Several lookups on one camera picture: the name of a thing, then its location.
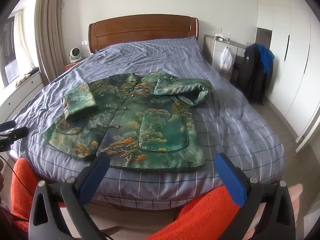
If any black jacket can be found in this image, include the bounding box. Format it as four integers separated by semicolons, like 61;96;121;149
236;44;273;107

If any black cable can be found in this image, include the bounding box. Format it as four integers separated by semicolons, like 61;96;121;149
0;154;34;222

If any blue jacket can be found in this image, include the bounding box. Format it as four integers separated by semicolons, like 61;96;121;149
257;43;275;80

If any wooden headboard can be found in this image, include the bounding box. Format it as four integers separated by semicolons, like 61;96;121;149
88;14;199;53

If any white wardrobe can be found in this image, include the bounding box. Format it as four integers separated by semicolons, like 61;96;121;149
255;0;320;153

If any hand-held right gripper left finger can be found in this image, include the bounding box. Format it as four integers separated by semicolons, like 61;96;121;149
29;152;111;240

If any orange fleece garment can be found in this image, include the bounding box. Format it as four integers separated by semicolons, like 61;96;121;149
0;157;304;240

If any green patterned brocade jacket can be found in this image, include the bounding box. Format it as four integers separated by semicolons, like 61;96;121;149
43;72;213;173

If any white plastic bag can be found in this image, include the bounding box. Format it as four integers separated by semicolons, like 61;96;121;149
219;47;234;73

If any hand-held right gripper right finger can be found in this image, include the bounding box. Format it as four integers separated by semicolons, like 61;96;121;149
214;152;297;240

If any window seat cushion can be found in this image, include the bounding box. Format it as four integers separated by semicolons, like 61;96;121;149
15;66;40;87

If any white window seat cabinet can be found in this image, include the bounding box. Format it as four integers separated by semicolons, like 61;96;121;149
0;71;45;127

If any bed with blue checked sheet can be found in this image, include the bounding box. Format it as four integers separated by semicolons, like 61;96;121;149
10;37;285;210

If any small white desk fan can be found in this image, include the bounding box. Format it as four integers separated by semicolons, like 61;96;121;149
69;47;83;63

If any grey and white dresser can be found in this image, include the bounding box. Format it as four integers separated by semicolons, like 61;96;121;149
203;34;250;80

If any wooden nightstand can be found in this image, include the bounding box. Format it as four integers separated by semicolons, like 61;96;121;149
64;61;83;72

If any window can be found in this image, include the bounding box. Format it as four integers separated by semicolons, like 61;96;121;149
0;11;18;88

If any brown curtain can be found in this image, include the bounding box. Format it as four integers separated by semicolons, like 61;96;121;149
34;0;67;85

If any white sheer curtain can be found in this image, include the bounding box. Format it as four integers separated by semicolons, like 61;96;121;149
12;10;35;73

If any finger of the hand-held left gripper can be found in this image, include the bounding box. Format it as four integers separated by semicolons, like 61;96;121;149
4;127;29;142
0;121;16;132

